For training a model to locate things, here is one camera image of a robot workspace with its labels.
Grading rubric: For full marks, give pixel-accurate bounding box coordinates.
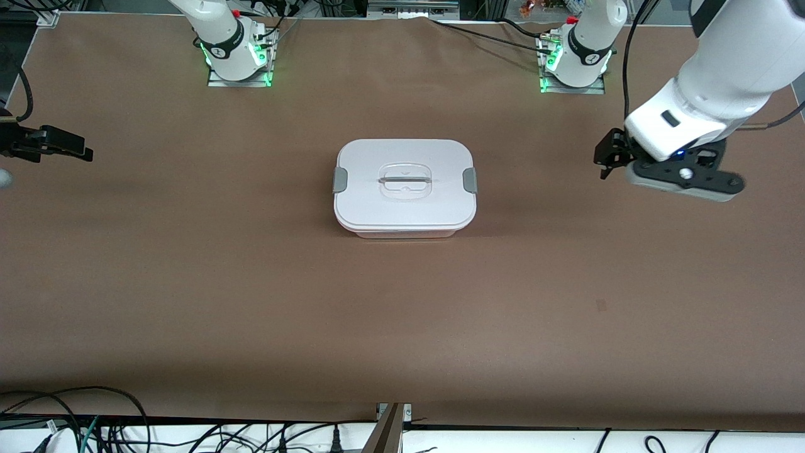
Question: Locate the aluminium profile post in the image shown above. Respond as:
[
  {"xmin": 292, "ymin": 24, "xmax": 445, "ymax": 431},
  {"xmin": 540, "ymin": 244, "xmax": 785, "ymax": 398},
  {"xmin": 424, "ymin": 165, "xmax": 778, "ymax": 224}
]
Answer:
[{"xmin": 361, "ymin": 403, "xmax": 413, "ymax": 453}]

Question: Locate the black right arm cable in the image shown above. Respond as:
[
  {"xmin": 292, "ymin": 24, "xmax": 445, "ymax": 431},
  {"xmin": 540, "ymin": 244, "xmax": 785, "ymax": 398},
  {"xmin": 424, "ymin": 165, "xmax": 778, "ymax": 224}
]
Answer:
[{"xmin": 0, "ymin": 62, "xmax": 34, "ymax": 124}]

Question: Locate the translucent white box base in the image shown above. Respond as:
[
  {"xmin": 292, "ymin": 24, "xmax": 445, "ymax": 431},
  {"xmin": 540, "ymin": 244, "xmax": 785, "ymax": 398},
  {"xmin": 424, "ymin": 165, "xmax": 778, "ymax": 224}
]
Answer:
[{"xmin": 351, "ymin": 226, "xmax": 461, "ymax": 240}]

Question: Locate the aluminium corner profile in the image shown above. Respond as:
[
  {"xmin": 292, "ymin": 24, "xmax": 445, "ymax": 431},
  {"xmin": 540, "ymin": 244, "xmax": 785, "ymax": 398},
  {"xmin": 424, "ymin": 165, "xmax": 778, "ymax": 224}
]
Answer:
[{"xmin": 25, "ymin": 0, "xmax": 62, "ymax": 29}]

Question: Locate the brown table cover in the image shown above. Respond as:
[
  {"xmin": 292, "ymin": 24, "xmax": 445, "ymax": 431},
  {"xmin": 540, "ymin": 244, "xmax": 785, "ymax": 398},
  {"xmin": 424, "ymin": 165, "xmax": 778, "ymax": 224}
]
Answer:
[{"xmin": 0, "ymin": 13, "xmax": 805, "ymax": 433}]

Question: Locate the black looped cable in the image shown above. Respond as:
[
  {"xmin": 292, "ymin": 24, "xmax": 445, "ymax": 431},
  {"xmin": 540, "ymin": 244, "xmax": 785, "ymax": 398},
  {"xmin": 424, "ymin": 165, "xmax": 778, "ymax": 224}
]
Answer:
[{"xmin": 0, "ymin": 385, "xmax": 152, "ymax": 453}]

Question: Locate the black power plug cable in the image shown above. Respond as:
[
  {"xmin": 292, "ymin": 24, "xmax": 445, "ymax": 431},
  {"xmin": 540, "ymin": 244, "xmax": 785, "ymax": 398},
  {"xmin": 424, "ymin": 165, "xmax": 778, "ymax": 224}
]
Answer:
[{"xmin": 277, "ymin": 423, "xmax": 378, "ymax": 453}]

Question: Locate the white box lid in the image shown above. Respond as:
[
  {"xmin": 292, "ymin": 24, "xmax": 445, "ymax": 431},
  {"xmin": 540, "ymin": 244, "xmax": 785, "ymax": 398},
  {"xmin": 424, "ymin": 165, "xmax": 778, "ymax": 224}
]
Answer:
[{"xmin": 333, "ymin": 139, "xmax": 477, "ymax": 232}]

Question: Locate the teal cable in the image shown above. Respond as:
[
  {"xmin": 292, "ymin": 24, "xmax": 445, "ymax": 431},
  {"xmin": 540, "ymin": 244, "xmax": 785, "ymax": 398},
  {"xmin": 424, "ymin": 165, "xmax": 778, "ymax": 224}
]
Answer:
[{"xmin": 80, "ymin": 415, "xmax": 103, "ymax": 453}]

